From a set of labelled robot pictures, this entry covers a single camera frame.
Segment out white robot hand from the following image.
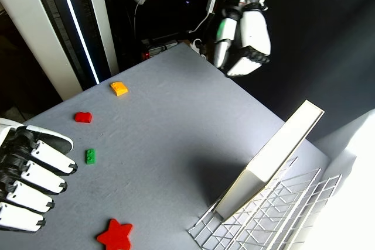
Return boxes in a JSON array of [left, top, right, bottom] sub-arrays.
[[0, 118, 79, 233], [213, 9, 272, 78]]

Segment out beige paperback book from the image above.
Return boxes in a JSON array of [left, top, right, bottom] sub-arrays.
[[213, 100, 325, 220]]

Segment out green toy block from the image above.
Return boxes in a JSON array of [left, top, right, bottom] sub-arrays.
[[85, 148, 97, 165]]

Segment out red toy block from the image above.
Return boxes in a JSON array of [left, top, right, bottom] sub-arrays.
[[74, 111, 93, 124]]

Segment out red star toy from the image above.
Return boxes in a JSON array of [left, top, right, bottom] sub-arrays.
[[96, 218, 134, 250]]

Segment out grey device with red light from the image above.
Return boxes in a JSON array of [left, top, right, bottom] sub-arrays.
[[141, 39, 179, 60]]

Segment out orange toy block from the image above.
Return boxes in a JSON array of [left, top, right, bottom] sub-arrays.
[[110, 81, 129, 97]]

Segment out grey table cloth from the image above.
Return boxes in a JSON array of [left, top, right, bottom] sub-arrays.
[[0, 42, 332, 250]]

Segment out white pillar with light strip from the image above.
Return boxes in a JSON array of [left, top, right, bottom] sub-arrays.
[[0, 0, 120, 101]]

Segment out short white adapter cable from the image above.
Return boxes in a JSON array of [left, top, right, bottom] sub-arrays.
[[187, 12, 213, 33]]

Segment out white wire rack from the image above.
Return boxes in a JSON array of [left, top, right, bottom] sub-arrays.
[[187, 156, 343, 250]]

